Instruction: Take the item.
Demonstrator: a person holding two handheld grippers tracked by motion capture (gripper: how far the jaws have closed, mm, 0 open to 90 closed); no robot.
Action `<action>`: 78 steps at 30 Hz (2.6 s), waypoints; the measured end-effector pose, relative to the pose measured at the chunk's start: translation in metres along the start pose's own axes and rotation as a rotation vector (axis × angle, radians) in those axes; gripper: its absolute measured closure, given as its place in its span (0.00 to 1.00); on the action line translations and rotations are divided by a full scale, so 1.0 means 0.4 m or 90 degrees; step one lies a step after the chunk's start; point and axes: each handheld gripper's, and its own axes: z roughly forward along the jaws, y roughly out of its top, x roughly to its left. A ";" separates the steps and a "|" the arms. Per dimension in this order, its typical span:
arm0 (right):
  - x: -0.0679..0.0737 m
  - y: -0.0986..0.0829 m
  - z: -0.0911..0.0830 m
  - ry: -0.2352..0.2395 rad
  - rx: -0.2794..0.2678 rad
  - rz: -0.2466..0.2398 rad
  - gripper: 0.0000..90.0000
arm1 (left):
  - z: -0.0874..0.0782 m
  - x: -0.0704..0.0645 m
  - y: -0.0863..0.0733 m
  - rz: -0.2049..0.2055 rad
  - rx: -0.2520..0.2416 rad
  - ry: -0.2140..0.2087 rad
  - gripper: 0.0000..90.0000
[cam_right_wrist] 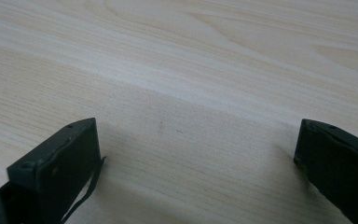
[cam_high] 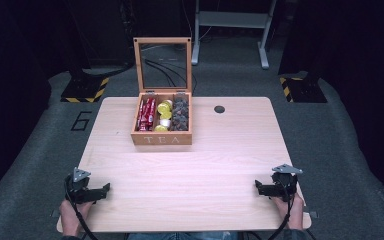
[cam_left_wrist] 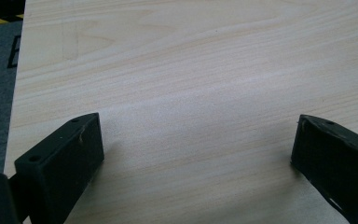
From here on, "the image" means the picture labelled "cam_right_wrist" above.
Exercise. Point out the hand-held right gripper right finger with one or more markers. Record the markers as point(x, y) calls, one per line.
point(338, 168)

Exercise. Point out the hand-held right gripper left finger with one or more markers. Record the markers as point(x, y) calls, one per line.
point(63, 165)

